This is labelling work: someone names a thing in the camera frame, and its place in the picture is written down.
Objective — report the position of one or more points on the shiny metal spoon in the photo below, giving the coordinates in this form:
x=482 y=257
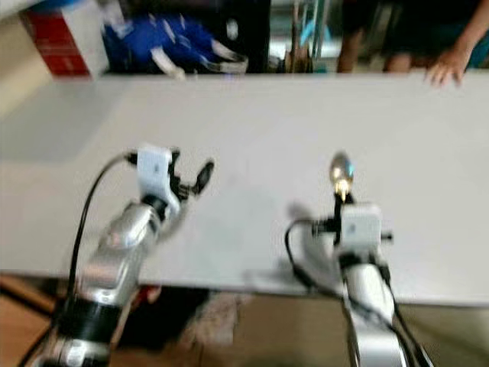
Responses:
x=341 y=172

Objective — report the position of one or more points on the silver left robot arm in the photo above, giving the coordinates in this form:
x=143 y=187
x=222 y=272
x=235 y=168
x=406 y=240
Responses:
x=122 y=245

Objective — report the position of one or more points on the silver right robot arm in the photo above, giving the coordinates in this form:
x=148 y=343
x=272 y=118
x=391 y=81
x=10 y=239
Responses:
x=374 y=306

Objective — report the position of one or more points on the person's bare hand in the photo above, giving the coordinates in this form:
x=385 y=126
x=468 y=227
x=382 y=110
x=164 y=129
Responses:
x=447 y=70

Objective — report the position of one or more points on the blue and white bag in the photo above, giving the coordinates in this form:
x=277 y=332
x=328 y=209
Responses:
x=172 y=44

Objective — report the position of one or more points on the red and white box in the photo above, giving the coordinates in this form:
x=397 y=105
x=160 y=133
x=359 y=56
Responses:
x=65 y=38

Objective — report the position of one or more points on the person in dark clothes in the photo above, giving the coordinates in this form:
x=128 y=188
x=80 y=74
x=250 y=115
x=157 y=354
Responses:
x=405 y=27

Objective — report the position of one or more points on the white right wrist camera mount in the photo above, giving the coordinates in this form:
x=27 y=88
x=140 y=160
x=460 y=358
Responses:
x=361 y=228

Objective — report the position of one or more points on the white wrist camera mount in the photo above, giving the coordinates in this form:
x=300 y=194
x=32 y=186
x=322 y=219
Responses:
x=361 y=228
x=154 y=174

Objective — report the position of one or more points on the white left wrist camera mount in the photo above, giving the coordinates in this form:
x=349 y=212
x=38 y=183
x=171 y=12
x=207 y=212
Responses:
x=154 y=174

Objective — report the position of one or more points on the wooden chair frame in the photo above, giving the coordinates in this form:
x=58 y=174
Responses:
x=306 y=42

